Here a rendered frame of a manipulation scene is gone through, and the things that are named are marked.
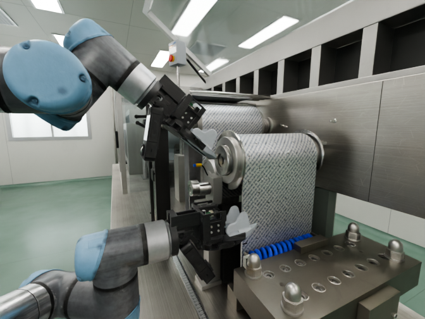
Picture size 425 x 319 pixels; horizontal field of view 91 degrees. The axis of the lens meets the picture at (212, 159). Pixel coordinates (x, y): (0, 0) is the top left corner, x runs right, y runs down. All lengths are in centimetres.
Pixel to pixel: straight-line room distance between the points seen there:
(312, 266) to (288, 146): 28
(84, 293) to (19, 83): 35
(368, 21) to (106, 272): 78
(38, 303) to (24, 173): 589
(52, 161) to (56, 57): 588
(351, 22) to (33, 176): 619
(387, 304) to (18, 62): 65
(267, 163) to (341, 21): 45
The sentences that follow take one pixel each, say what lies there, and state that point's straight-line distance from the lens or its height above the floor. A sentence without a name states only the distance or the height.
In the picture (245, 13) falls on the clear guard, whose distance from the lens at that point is 99.
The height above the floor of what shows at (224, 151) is 127.
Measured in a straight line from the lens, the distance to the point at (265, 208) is 54.
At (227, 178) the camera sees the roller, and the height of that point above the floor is 121.
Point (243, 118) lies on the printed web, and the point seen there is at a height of 136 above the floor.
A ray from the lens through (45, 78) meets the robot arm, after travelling 29.
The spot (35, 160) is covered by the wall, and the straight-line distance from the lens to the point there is 623.
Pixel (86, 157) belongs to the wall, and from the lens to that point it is 603.
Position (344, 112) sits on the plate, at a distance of 69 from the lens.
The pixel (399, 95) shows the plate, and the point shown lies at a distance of 64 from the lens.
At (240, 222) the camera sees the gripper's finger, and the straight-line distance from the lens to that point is 48.
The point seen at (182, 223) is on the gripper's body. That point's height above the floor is 115.
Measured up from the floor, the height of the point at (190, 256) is 108.
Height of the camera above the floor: 133
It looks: 9 degrees down
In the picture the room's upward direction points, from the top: straight up
